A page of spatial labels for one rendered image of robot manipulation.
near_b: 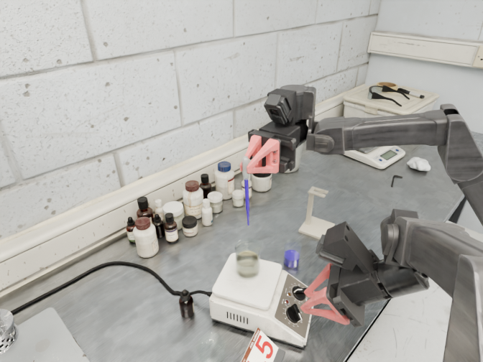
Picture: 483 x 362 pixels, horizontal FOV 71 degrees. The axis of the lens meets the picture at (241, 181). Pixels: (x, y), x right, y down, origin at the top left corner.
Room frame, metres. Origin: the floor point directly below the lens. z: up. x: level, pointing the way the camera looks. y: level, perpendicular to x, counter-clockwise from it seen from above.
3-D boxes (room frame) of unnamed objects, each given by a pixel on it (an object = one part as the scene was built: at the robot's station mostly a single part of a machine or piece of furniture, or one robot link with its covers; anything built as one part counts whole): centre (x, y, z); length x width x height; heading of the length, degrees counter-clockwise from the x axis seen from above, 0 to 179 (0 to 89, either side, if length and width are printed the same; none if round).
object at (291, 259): (0.62, -0.13, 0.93); 0.04 x 0.04 x 0.06
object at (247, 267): (0.51, -0.02, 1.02); 0.06 x 0.05 x 0.08; 110
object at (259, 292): (0.49, -0.01, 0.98); 0.12 x 0.12 x 0.01; 71
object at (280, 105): (0.62, -0.07, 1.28); 0.07 x 0.06 x 0.11; 54
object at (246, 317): (0.48, -0.04, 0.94); 0.22 x 0.13 x 0.08; 71
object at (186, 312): (0.47, 0.12, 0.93); 0.03 x 0.03 x 0.07
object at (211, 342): (0.38, 0.06, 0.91); 0.06 x 0.06 x 0.02
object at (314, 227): (0.75, -0.22, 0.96); 0.08 x 0.08 x 0.13; 59
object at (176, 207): (0.76, 0.19, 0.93); 0.06 x 0.06 x 0.07
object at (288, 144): (0.62, -0.07, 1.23); 0.10 x 0.07 x 0.07; 54
